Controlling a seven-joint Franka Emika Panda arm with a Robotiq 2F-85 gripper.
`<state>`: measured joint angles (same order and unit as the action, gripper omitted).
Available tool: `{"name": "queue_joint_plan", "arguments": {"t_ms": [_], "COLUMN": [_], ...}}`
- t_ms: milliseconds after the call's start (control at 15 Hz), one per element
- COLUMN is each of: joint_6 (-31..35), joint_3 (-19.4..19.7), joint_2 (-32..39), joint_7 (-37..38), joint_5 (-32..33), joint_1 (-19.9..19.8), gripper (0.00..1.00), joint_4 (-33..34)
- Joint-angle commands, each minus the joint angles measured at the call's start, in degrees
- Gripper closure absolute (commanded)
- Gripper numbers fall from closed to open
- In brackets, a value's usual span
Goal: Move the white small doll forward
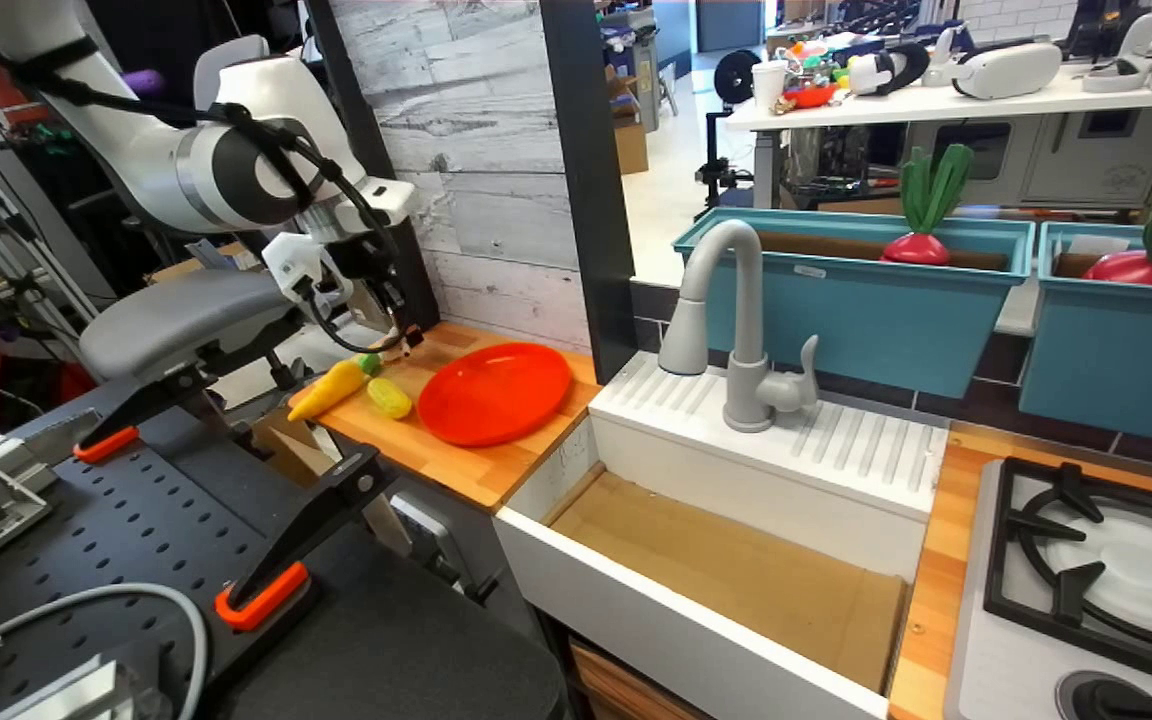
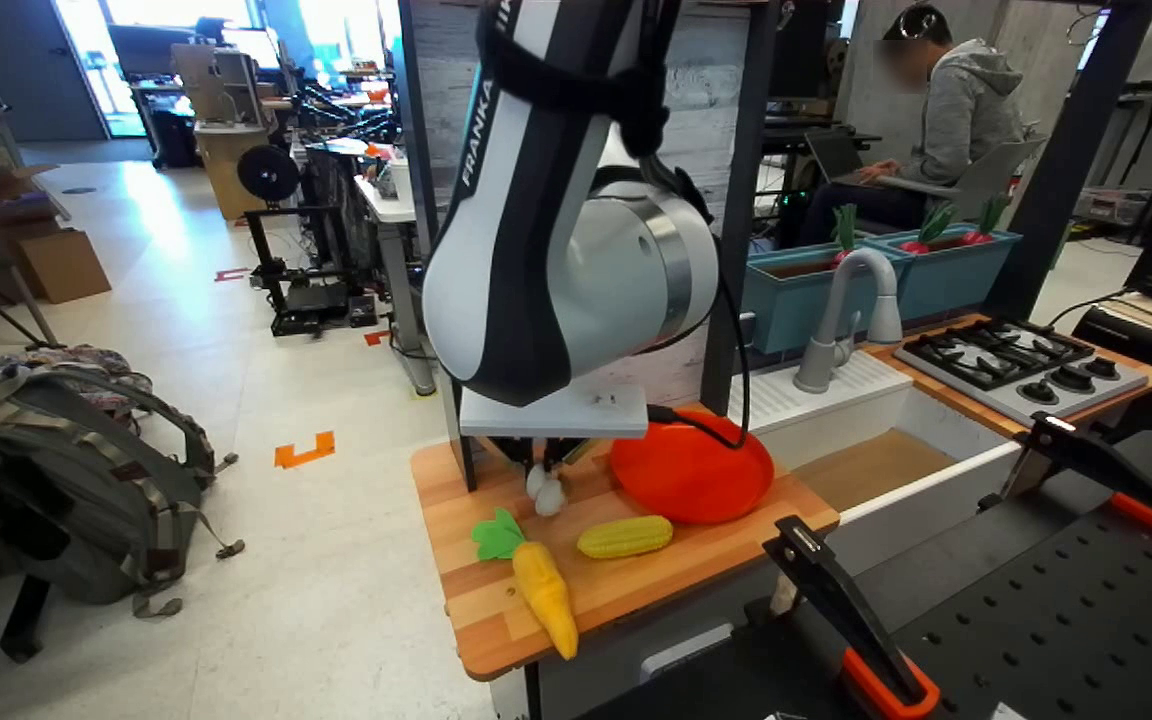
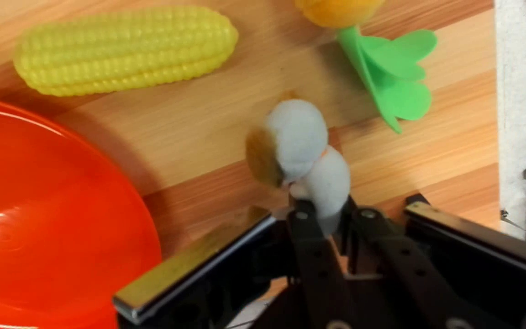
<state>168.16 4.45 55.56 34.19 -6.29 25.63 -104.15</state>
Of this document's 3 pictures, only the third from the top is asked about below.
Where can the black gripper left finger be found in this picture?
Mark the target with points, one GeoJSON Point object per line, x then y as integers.
{"type": "Point", "coordinates": [311, 268]}

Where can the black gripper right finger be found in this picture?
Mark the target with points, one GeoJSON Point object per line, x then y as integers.
{"type": "Point", "coordinates": [410, 262]}

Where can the light wooden butcher block board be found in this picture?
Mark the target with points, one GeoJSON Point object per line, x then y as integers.
{"type": "Point", "coordinates": [215, 134]}

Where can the yellow toy carrot green leaves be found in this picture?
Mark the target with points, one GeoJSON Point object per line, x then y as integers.
{"type": "Point", "coordinates": [392, 74]}

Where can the red round plastic plate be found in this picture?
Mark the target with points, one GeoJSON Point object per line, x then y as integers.
{"type": "Point", "coordinates": [50, 226]}

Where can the yellow toy corn cob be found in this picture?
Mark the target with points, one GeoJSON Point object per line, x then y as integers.
{"type": "Point", "coordinates": [123, 48]}

